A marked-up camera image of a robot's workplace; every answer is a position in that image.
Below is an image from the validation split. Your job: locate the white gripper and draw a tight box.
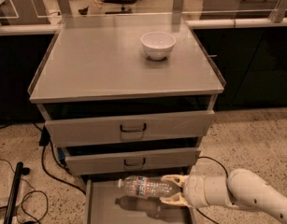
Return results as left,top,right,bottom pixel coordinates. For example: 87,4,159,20
160,175,209,208

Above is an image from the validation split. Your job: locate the clear plastic water bottle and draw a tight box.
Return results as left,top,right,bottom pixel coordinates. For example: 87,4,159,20
118,175,180,198

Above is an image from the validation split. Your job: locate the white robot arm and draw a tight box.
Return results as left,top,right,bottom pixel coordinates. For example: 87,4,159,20
160,169,287,224

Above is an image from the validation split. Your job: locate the grey top drawer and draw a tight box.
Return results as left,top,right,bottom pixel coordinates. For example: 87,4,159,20
37,105,214,147

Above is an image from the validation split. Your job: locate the grey drawer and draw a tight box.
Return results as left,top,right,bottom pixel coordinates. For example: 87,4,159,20
37,105,214,147
83,170,196,224
65,138,200,175

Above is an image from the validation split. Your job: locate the grey bottom drawer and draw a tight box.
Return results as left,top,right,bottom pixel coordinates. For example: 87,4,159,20
83,170,196,224

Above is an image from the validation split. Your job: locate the grey middle drawer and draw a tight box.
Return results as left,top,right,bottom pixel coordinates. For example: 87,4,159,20
65,138,200,175

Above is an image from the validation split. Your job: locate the grey drawer cabinet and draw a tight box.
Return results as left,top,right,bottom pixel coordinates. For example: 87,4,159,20
27,12,227,185

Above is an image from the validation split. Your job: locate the white ceramic bowl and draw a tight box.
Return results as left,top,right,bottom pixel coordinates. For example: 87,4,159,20
141,31,176,61

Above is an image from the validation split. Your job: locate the black pole on floor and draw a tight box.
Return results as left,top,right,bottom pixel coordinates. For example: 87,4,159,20
3,161,24,224

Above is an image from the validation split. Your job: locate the grey desk background right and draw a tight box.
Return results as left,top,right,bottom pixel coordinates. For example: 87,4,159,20
200,0,278,20

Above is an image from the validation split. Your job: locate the grey cabinet background left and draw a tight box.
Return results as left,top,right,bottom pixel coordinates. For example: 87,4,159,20
0,0,50,25

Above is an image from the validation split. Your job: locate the clear acrylic barrier panel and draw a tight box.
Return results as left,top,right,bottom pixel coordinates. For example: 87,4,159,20
0,0,287,29

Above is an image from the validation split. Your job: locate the black cable right floor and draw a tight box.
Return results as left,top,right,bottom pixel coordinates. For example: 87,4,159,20
195,155,230,224

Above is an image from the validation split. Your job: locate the black cable floor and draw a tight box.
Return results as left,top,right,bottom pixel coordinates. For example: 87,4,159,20
32,121,87,196
195,155,230,224

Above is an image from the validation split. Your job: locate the black middle drawer handle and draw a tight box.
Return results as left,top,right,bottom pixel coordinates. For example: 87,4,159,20
123,157,146,167

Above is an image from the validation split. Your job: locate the black drawer handle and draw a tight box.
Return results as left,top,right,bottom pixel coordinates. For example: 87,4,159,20
123,157,146,167
120,123,147,133

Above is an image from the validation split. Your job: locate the black top drawer handle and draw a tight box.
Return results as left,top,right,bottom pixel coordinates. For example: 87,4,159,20
120,123,147,133

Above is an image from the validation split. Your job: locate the black cable left floor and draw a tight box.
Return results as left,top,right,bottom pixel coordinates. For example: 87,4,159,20
32,121,87,196

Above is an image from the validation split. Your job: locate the thin black cable loop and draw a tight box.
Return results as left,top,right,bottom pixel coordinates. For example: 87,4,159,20
0,157,50,224

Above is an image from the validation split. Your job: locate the grey metal post right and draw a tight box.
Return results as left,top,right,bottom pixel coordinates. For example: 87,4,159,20
269,0,287,23

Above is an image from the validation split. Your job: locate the white ledge rail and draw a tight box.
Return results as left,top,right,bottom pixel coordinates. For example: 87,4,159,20
0,18,287,36

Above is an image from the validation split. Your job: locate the grey metal post left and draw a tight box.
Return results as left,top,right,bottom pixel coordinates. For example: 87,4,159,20
57,0,72,16

